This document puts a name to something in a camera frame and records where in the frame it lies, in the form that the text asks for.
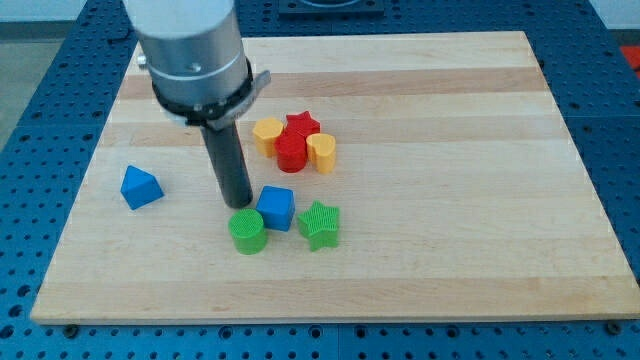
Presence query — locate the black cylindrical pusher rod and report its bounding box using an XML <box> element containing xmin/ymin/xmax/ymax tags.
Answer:
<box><xmin>201</xmin><ymin>125</ymin><xmax>253</xmax><ymax>209</ymax></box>

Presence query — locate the blue triangle block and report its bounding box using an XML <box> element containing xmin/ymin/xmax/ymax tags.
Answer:
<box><xmin>120</xmin><ymin>165</ymin><xmax>164</xmax><ymax>210</ymax></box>

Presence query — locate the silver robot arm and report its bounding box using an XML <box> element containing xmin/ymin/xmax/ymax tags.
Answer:
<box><xmin>124</xmin><ymin>0</ymin><xmax>271</xmax><ymax>209</ymax></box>

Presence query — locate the wooden board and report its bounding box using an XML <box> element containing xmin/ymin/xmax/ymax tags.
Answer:
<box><xmin>31</xmin><ymin>31</ymin><xmax>639</xmax><ymax>325</ymax></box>

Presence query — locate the yellow hexagon block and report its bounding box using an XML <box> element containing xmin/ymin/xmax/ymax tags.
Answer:
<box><xmin>252</xmin><ymin>117</ymin><xmax>284</xmax><ymax>158</ymax></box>

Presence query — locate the red cylinder block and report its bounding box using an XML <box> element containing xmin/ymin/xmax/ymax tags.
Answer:
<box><xmin>274</xmin><ymin>131</ymin><xmax>307</xmax><ymax>173</ymax></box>

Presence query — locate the red star block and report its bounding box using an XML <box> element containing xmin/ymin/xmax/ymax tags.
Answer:
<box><xmin>285</xmin><ymin>111</ymin><xmax>321</xmax><ymax>138</ymax></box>

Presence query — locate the blue cube block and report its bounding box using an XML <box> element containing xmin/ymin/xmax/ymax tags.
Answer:
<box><xmin>256</xmin><ymin>185</ymin><xmax>295</xmax><ymax>231</ymax></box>

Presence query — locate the green cylinder block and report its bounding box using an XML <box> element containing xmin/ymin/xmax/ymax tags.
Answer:
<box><xmin>228</xmin><ymin>209</ymin><xmax>268</xmax><ymax>255</ymax></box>

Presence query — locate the yellow heart block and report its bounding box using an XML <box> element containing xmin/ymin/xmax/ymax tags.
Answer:
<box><xmin>306</xmin><ymin>133</ymin><xmax>336</xmax><ymax>174</ymax></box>

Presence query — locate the green star block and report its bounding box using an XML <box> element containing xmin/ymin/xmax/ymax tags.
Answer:
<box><xmin>297</xmin><ymin>201</ymin><xmax>340</xmax><ymax>252</ymax></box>

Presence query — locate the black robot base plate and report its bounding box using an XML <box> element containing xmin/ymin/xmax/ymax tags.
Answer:
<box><xmin>278</xmin><ymin>0</ymin><xmax>385</xmax><ymax>18</ymax></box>

